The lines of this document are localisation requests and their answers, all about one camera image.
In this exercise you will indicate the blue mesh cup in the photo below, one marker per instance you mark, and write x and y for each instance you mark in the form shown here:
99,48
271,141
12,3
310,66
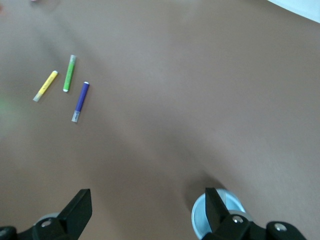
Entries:
200,217

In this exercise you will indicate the yellow marker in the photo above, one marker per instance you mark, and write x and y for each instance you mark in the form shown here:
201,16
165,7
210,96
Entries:
46,85

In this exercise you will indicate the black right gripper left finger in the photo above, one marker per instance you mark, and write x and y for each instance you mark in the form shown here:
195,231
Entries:
72,217

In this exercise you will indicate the purple marker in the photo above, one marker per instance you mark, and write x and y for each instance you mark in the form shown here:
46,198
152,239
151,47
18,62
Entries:
82,98

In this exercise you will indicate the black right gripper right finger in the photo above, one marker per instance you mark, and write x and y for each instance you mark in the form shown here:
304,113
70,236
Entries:
220,222

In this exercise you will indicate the green marker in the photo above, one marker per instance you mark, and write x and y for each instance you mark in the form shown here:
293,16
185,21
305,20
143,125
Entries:
69,75

